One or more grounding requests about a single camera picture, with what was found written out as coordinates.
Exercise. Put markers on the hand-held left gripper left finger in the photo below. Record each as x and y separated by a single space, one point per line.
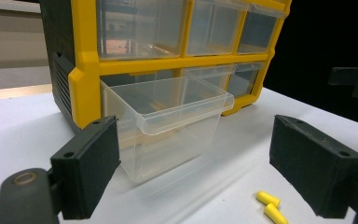
87 168

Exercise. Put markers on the yellow and black storage cabinet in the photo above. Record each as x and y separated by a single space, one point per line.
85 71

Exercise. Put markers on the yellow foam earplug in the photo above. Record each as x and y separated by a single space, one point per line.
267 198
275 214

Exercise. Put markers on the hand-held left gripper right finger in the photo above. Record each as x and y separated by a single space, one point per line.
310 165

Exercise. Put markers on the clear plastic drawer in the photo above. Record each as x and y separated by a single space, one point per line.
214 29
258 32
245 79
213 76
171 124
140 29

